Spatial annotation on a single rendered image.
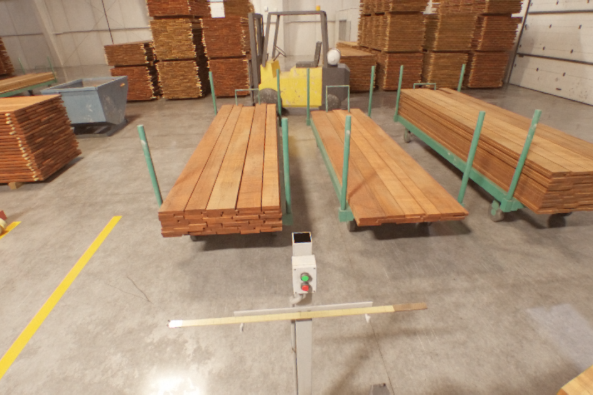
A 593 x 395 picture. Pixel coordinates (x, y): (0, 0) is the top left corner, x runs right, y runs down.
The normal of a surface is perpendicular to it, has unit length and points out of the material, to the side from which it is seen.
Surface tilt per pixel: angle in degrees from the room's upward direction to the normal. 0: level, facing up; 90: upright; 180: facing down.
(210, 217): 90
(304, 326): 90
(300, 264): 0
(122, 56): 90
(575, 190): 90
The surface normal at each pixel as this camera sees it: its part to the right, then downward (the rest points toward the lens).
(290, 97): -0.15, 0.48
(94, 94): 0.07, 0.48
